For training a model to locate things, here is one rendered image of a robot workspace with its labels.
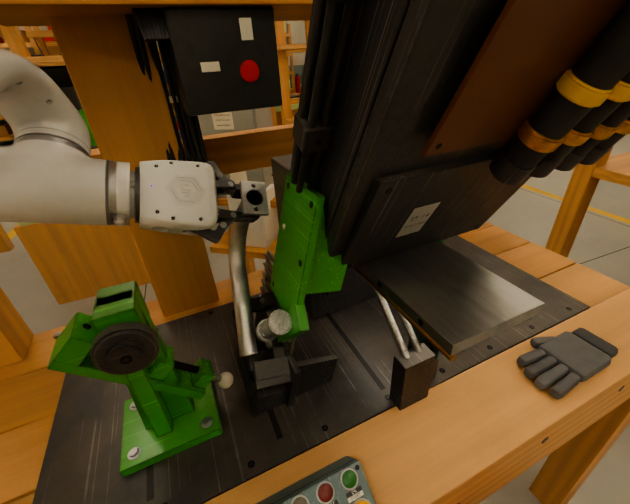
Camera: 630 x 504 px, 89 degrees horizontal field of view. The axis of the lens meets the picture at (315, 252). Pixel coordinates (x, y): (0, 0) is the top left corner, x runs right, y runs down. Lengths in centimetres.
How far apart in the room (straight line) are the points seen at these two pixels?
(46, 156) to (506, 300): 60
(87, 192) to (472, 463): 64
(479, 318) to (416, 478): 25
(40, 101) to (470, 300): 58
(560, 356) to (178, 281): 82
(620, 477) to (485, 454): 129
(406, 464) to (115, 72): 80
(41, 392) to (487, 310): 83
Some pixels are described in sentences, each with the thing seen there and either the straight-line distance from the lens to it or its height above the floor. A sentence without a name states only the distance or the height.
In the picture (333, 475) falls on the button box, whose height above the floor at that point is 96.
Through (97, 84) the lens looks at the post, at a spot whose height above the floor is 140.
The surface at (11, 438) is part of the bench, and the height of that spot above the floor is 88.
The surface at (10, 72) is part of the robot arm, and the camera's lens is 44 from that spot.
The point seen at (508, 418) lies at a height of 90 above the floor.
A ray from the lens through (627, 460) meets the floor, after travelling 195.
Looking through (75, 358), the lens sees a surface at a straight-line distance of 52.
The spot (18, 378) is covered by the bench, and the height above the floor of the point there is 88.
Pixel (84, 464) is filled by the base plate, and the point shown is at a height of 90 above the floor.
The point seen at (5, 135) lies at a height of 27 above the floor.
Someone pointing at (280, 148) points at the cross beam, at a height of 123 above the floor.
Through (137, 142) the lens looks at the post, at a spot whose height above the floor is 130.
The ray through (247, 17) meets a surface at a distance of 65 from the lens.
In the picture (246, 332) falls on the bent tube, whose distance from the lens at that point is 58.
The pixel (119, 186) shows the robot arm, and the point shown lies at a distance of 46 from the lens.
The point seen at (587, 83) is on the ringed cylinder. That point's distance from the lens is 40.
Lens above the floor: 143
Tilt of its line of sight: 31 degrees down
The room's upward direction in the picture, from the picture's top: 4 degrees counter-clockwise
